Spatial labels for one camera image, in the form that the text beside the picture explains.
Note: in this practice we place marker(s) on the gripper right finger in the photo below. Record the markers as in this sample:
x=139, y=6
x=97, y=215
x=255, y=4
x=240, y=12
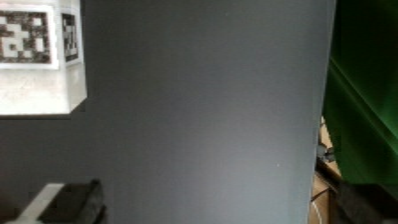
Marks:
x=367, y=204

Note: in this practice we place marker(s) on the green backdrop curtain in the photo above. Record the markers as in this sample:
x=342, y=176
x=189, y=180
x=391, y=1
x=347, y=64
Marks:
x=361, y=95

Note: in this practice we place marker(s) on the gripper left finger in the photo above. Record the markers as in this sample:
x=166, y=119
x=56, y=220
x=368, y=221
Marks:
x=68, y=204

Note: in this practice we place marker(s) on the white table leg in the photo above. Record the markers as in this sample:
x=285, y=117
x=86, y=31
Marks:
x=43, y=88

